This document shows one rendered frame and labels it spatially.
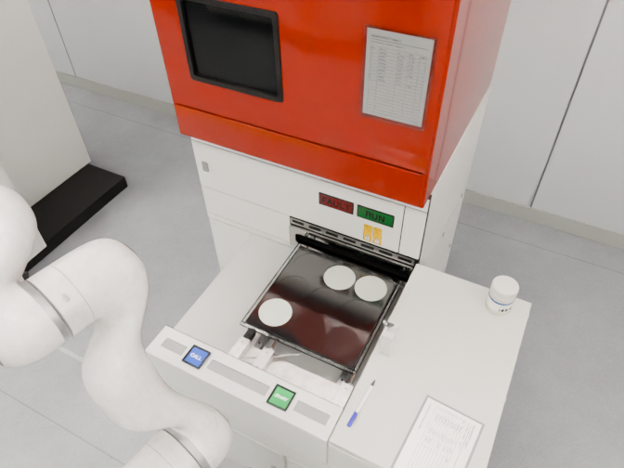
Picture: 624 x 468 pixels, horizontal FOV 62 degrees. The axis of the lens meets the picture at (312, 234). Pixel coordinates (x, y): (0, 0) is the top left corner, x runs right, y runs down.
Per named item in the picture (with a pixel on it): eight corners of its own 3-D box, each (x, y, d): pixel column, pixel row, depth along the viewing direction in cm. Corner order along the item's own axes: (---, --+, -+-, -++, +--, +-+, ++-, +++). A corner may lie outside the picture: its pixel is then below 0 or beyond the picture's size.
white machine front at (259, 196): (211, 213, 200) (192, 123, 172) (414, 286, 173) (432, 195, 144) (206, 217, 198) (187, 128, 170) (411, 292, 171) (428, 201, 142)
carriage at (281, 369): (240, 345, 154) (239, 340, 152) (353, 396, 142) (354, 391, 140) (225, 367, 149) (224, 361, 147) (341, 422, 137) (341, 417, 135)
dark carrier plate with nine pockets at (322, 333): (301, 247, 176) (301, 245, 176) (396, 281, 165) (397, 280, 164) (246, 322, 155) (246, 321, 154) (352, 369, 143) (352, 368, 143)
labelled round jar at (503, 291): (487, 292, 152) (496, 271, 145) (513, 301, 150) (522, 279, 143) (482, 310, 148) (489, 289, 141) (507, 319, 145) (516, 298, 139)
